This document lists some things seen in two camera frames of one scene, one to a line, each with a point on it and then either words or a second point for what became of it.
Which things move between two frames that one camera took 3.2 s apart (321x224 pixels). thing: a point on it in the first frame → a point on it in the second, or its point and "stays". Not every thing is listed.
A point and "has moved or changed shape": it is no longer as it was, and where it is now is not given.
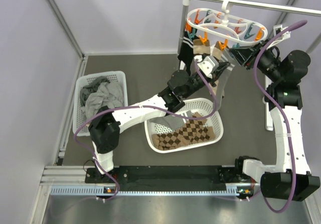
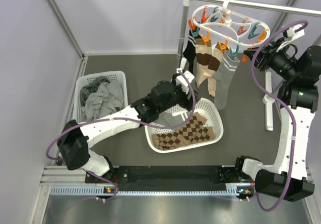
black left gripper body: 214,77 → 179,97
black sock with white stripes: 186,52 has moved or changed shape
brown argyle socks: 192,131 stays
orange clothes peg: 188,27 has moved or changed shape
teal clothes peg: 191,35 has moved or changed shape
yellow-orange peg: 222,46 stays
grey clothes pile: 100,93 stays
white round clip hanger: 226,14 has moved or changed shape
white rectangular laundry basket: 80,116 stays
